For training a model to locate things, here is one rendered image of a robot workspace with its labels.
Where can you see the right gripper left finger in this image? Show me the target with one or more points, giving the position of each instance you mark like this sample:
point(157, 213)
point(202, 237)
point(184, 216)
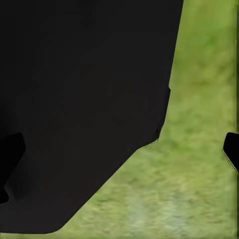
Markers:
point(12, 149)

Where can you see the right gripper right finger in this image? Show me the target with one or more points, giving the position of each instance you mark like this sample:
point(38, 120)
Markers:
point(231, 148)

